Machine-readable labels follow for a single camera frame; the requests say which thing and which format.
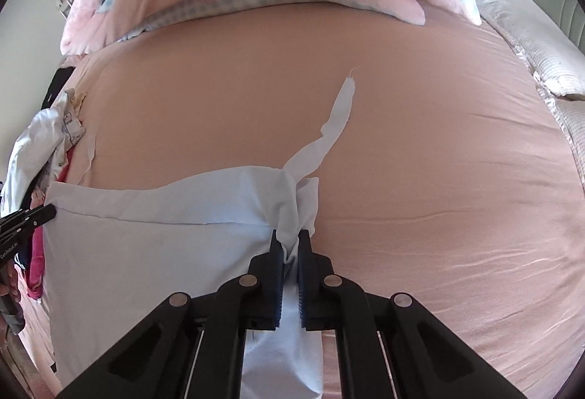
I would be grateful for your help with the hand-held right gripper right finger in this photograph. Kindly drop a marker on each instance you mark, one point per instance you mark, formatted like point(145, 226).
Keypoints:
point(305, 284)

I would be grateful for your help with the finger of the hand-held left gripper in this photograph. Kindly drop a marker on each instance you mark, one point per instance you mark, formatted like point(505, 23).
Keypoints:
point(32, 216)

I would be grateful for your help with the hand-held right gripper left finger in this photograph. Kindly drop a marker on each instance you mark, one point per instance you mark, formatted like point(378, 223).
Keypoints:
point(276, 280)

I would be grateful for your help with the white t-shirt with navy trim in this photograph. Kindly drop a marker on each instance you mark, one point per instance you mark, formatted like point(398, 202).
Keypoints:
point(137, 252)

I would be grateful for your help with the pile of clothes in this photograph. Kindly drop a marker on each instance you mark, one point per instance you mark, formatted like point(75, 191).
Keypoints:
point(32, 147)
point(36, 262)

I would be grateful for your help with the person's left hand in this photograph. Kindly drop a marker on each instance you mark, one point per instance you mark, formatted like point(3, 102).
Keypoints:
point(13, 289)

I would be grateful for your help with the white floral printed cloth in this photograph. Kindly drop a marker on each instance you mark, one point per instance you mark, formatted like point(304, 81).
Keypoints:
point(68, 120)

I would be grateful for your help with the black flat object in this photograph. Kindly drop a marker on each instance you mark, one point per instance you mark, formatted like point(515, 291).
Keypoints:
point(57, 88)

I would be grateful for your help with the pink bed sheet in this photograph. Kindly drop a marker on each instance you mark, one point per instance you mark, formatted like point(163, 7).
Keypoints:
point(411, 152)

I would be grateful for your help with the lilac grey pillow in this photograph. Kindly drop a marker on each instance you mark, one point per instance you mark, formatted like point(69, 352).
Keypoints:
point(525, 24)
point(571, 129)

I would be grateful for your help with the green padded headboard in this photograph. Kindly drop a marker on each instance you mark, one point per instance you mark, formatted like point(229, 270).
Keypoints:
point(576, 15)

